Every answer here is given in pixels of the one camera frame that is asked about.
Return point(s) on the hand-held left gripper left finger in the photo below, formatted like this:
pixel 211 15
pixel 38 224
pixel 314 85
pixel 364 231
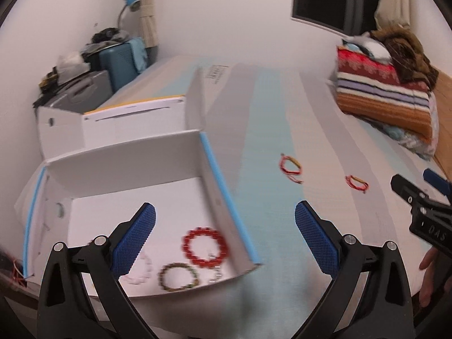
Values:
pixel 136 240

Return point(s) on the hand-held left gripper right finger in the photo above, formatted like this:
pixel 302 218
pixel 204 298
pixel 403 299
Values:
pixel 317 240

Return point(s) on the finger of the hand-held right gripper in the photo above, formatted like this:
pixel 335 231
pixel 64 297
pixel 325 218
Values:
pixel 406 188
pixel 438 183

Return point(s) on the sky print cardboard box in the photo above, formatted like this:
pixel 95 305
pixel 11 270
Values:
pixel 134 162

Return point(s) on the person's right hand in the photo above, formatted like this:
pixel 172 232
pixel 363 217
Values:
pixel 429 275

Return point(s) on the striped bed sheet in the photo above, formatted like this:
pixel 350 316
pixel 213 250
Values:
pixel 268 201

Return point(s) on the red striped folded quilt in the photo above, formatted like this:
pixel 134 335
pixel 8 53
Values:
pixel 381 91

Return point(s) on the brown blanket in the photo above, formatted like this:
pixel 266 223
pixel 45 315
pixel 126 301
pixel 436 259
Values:
pixel 409 56

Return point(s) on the light blue small pillow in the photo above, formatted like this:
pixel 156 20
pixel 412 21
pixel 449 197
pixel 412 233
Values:
pixel 370 47

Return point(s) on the grey suitcase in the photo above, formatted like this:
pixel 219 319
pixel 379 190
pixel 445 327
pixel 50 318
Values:
pixel 81 90

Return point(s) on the teal suitcase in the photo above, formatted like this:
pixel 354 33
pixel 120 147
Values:
pixel 122 63

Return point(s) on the white tissue pack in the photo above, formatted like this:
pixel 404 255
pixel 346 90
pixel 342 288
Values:
pixel 72 64

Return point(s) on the dark clutter pile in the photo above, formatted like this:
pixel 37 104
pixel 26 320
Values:
pixel 106 39

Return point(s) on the cream curtain with tieback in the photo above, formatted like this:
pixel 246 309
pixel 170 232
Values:
pixel 146 10

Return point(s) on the blue desk lamp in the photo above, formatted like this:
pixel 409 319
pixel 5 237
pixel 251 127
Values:
pixel 132 2

